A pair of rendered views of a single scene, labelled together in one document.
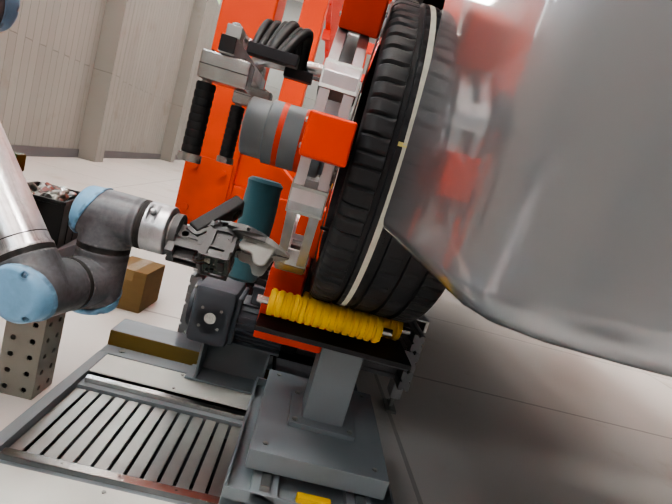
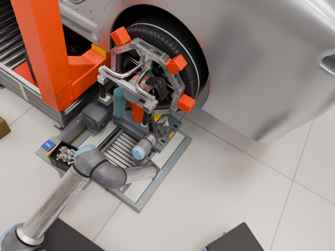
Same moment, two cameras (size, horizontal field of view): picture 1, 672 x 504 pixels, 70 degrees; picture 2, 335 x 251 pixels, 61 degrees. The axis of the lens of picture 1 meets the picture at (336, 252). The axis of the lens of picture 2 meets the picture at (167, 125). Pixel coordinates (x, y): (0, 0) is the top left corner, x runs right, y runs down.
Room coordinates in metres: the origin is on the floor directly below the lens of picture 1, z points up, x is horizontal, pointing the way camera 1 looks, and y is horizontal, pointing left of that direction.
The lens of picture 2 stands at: (0.39, 1.17, 2.25)
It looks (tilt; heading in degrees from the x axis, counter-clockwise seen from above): 55 degrees down; 293
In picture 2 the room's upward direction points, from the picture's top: 17 degrees clockwise
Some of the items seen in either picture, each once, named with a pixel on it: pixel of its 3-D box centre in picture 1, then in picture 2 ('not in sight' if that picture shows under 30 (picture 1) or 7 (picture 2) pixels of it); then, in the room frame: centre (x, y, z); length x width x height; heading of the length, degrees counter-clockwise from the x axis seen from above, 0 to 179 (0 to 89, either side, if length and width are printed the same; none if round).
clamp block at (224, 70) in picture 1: (226, 70); (150, 104); (0.92, 0.28, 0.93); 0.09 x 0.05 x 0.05; 94
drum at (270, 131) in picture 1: (292, 138); (139, 85); (1.10, 0.16, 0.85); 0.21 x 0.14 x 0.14; 94
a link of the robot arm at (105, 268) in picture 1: (93, 276); (141, 158); (0.83, 0.41, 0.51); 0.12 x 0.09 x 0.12; 172
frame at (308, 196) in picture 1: (323, 147); (145, 79); (1.10, 0.09, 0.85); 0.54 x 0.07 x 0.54; 4
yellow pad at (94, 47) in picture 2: not in sight; (104, 46); (1.62, -0.05, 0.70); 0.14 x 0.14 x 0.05; 4
